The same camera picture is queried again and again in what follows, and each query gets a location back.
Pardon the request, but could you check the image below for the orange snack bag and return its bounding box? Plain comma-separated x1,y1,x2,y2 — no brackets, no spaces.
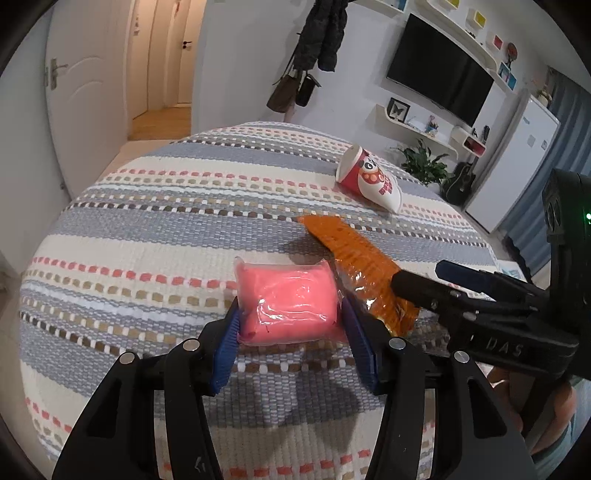
297,215,420,337

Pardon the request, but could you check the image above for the pink plastic packet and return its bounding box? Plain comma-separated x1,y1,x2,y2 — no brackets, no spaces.
235,258,346,347

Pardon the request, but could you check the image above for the white room door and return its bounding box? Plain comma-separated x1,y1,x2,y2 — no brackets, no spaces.
46,0,135,198

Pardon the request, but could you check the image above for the person right hand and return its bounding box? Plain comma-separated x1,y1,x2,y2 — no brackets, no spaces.
487,367,577,454

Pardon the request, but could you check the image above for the blue curtain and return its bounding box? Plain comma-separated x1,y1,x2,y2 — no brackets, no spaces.
500,70,591,279

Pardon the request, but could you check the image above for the black acoustic guitar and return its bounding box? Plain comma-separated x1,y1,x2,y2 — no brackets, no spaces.
442,155,479,206

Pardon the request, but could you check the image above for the green potted plant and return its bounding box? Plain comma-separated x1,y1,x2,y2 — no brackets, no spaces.
398,139,449,186

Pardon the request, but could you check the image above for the striped woven cloth cover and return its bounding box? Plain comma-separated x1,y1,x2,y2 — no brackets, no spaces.
19,122,498,479

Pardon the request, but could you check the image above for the white standing air conditioner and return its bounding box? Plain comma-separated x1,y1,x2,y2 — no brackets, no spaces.
465,93,560,233

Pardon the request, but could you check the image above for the brown hanging bag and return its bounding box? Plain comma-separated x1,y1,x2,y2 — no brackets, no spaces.
266,70,301,113

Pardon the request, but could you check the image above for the black jacket on rack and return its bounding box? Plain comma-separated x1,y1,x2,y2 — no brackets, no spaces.
294,0,349,72

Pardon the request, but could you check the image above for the lower white wall shelf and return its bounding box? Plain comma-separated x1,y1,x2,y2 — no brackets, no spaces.
376,104,459,161

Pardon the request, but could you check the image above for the white wall shelf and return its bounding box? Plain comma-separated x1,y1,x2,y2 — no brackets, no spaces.
415,0,498,71
376,104,459,161

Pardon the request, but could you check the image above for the butterfly picture frame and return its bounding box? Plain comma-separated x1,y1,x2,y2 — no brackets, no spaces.
386,97,411,123

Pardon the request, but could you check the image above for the black wall television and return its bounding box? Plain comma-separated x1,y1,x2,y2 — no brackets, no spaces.
387,14,494,126

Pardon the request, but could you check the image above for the upper white wall shelf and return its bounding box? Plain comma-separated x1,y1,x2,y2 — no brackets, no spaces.
415,0,498,71

